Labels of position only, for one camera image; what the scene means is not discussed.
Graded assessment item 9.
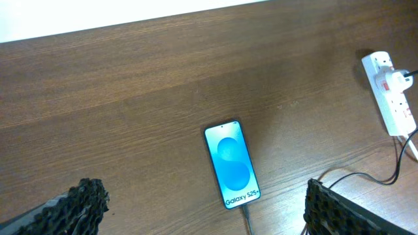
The white USB charger plug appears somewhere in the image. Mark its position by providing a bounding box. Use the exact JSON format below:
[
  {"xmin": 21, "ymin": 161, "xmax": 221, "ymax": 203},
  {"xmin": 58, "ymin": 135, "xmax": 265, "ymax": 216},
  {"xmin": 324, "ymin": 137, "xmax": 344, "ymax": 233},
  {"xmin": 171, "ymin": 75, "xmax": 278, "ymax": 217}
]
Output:
[{"xmin": 376, "ymin": 70, "xmax": 413, "ymax": 95}]

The black USB charging cable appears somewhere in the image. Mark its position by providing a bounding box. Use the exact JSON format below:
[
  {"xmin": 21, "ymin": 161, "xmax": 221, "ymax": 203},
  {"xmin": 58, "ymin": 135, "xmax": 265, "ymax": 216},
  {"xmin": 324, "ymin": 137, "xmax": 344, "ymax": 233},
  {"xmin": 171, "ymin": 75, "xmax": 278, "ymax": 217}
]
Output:
[{"xmin": 240, "ymin": 69, "xmax": 418, "ymax": 235}]

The white power strip cord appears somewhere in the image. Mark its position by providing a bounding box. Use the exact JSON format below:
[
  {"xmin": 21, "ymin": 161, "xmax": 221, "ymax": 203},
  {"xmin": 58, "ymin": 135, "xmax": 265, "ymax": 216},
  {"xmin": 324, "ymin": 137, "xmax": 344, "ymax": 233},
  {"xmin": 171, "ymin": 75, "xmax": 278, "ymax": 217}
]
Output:
[{"xmin": 396, "ymin": 134, "xmax": 418, "ymax": 162}]

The white power strip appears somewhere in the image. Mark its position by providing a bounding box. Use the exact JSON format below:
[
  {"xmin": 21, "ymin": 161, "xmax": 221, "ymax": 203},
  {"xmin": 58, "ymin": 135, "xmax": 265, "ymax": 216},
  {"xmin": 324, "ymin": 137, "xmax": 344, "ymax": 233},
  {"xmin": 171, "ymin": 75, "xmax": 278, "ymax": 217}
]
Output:
[{"xmin": 361, "ymin": 51, "xmax": 417, "ymax": 136}]

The blue screen Galaxy smartphone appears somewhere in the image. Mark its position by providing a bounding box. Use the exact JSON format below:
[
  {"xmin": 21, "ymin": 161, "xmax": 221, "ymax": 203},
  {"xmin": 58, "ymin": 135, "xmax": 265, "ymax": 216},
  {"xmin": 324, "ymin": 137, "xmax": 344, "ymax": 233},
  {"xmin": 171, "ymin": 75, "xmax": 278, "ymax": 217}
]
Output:
[{"xmin": 204, "ymin": 120, "xmax": 261, "ymax": 210}]

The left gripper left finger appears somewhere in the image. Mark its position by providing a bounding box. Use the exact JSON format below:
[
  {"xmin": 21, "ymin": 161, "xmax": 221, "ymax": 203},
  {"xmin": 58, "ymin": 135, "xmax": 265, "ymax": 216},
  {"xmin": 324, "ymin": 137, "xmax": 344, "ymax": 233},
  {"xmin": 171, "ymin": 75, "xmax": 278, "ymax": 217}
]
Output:
[{"xmin": 1, "ymin": 178, "xmax": 110, "ymax": 235}]

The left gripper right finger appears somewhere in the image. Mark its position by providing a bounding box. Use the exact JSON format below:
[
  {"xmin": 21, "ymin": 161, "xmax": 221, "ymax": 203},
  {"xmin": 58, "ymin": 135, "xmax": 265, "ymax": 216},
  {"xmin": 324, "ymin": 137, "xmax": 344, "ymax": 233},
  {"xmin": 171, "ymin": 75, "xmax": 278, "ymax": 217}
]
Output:
[{"xmin": 303, "ymin": 179, "xmax": 411, "ymax": 235}]

